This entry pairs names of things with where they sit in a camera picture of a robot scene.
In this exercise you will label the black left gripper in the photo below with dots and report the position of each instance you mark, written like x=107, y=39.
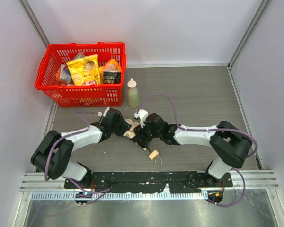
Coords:
x=122, y=125

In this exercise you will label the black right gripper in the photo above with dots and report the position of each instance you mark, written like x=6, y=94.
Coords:
x=140, y=136

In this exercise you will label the cream folding umbrella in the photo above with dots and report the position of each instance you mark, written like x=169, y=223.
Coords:
x=154, y=155

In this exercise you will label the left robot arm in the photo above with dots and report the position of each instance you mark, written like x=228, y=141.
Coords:
x=52, y=156

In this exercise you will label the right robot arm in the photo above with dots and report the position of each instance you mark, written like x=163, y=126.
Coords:
x=231, y=145

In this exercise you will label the clear plastic bottle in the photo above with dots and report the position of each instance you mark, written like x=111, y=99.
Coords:
x=132, y=93

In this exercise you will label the black snack packet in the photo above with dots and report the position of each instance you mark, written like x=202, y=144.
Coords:
x=111, y=77

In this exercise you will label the orange snack bag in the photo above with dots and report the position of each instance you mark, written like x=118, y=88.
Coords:
x=110, y=66

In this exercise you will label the yellow snack bag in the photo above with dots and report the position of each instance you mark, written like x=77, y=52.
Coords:
x=85, y=71

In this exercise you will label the red plastic shopping basket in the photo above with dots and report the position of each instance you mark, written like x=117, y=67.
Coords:
x=78, y=96

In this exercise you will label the grey box in basket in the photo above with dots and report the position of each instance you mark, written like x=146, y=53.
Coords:
x=62, y=76

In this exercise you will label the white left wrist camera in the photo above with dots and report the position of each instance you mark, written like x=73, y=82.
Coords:
x=103, y=113

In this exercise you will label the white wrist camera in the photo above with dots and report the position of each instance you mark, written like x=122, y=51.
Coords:
x=103, y=113
x=141, y=115

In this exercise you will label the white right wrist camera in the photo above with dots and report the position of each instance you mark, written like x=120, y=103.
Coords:
x=141, y=115

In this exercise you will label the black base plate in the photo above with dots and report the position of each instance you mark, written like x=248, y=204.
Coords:
x=147, y=182

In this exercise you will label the grey slotted cable duct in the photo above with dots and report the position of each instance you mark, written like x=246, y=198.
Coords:
x=76, y=195

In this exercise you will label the grey wall corner profile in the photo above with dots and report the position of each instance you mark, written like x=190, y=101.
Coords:
x=34, y=21

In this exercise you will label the right wall corner profile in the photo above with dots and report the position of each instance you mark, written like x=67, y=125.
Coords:
x=250, y=29

